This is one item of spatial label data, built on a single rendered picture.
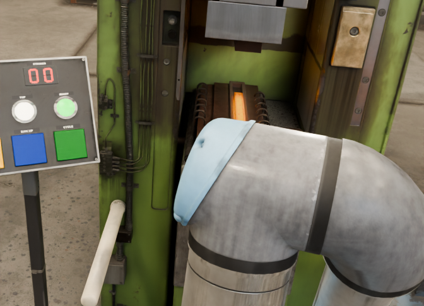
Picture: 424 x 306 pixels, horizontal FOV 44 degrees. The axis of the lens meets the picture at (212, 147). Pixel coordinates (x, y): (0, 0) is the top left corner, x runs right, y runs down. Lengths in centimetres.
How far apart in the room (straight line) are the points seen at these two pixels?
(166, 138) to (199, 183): 118
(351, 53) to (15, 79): 91
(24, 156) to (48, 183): 176
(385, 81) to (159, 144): 72
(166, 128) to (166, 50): 25
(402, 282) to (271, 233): 14
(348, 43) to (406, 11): 18
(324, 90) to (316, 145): 112
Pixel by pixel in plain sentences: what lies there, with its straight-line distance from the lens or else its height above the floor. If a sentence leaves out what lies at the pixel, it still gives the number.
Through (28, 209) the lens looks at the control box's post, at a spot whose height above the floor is 75.
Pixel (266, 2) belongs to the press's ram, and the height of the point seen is 137.
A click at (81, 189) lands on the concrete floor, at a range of 304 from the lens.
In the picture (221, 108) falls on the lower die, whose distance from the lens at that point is 166.
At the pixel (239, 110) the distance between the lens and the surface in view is 162.
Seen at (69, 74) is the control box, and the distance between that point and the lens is 139.
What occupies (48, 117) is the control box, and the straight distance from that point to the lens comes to 137.
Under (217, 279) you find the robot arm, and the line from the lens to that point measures 52.
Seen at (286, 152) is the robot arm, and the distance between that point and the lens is 48.
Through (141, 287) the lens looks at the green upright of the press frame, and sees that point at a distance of 203.
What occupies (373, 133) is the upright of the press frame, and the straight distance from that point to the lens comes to 171.
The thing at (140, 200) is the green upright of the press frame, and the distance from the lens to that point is 178.
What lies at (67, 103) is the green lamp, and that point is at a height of 110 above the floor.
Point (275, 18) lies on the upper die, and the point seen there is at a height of 134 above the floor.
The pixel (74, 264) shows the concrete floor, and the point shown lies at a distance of 254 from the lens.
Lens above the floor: 165
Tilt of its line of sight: 28 degrees down
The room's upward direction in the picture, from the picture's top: 6 degrees clockwise
